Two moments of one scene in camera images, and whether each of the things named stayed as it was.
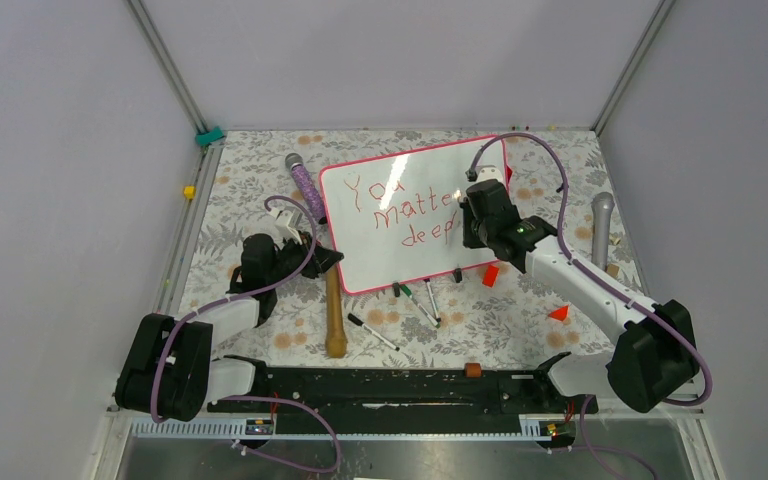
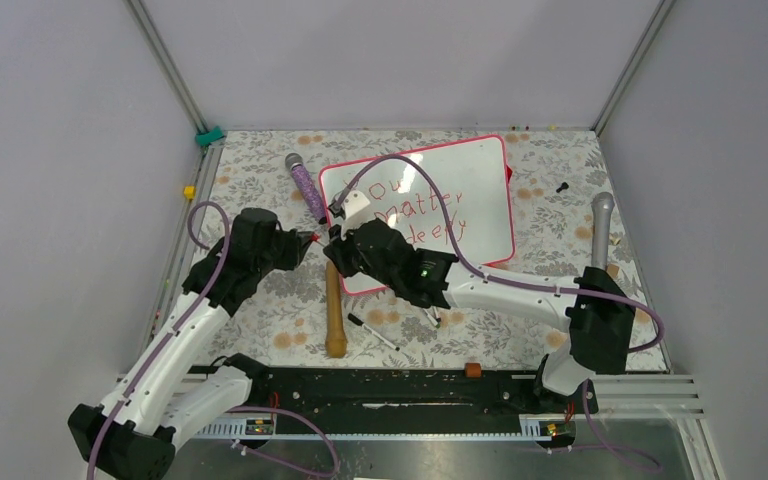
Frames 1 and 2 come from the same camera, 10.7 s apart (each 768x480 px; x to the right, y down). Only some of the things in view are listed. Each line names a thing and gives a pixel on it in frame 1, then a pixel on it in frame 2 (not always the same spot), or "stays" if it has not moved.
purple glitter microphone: [307, 187] stays
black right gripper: [469, 240] -> [337, 250]
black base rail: [406, 390] stays
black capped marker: [358, 322] stays
